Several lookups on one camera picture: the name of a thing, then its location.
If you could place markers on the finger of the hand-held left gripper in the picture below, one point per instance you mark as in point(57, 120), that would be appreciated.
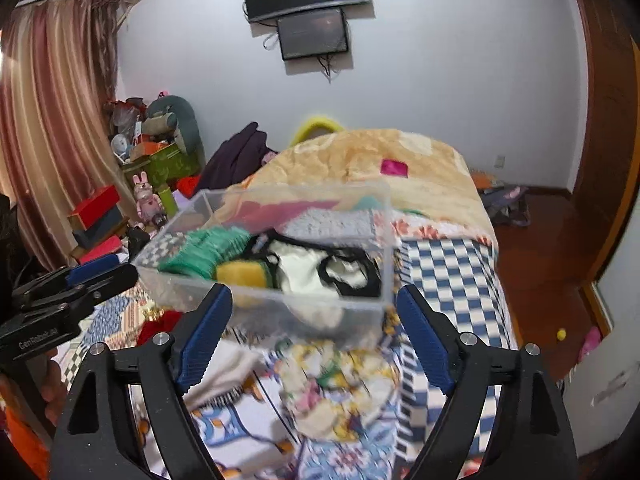
point(90, 270)
point(107, 285)

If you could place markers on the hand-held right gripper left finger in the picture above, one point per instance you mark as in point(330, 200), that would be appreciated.
point(205, 332)

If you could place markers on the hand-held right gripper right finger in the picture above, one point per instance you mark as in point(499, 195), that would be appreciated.
point(425, 332)

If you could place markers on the clear plastic storage box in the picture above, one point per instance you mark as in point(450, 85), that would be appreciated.
point(310, 312)

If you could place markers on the person's left hand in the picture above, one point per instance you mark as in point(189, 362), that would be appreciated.
point(54, 385)

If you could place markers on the pink flat box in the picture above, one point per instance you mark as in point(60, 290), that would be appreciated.
point(102, 250)

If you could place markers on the white cloth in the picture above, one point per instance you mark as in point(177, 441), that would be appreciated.
point(225, 370)

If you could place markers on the dark grey box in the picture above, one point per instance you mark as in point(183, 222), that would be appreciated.
point(100, 227)

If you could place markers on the red cloth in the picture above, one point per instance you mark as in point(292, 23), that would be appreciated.
point(157, 327)

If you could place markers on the red box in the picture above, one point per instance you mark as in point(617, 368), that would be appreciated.
point(92, 206)

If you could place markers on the patchwork quilt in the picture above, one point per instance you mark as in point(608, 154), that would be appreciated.
point(445, 270)

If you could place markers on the yellow cloth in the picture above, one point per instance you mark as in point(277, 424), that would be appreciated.
point(240, 275)

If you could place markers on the green knitted cloth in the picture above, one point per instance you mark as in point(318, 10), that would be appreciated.
point(205, 252)

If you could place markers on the pink bunny toy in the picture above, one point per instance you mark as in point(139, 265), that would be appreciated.
point(146, 199)

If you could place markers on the green bottle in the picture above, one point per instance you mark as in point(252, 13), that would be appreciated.
point(167, 200)

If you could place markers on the floral patterned cloth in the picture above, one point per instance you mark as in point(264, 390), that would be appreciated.
point(330, 390)

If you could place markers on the white black-trimmed underwear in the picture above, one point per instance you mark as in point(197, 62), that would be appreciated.
point(300, 270)

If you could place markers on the red fabric bundle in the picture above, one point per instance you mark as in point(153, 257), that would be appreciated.
point(190, 186)

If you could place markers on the small white fan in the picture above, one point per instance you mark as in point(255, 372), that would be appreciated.
point(120, 144)

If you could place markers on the green cardboard box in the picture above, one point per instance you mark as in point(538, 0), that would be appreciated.
point(170, 162)

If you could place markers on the yellow ball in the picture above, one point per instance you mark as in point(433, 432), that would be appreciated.
point(562, 334)

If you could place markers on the teal cloth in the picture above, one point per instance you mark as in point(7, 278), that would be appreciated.
point(365, 202)

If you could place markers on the grey textured towel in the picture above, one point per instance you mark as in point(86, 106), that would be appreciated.
point(330, 224)

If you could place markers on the pink cloth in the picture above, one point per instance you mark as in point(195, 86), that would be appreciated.
point(285, 211)

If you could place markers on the striped curtain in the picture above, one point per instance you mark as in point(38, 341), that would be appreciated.
point(45, 125)

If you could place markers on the purple backpack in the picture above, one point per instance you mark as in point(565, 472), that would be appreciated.
point(507, 205)

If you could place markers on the magenta pouch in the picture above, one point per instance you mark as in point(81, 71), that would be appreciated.
point(395, 168)

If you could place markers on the grey-green plush toy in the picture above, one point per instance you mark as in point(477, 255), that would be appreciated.
point(175, 115)

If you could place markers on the dark purple garment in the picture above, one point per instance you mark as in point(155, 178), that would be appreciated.
point(235, 157)

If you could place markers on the beige floral quilt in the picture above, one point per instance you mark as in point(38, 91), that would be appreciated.
point(350, 160)

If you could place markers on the yellow plush item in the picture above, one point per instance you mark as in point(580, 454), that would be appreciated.
point(312, 124)

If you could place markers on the wooden door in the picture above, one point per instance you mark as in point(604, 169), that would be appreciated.
point(607, 110)

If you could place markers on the wall outlet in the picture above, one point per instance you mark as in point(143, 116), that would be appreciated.
point(499, 162)

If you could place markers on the small wall monitor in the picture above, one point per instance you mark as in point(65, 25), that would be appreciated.
point(312, 34)

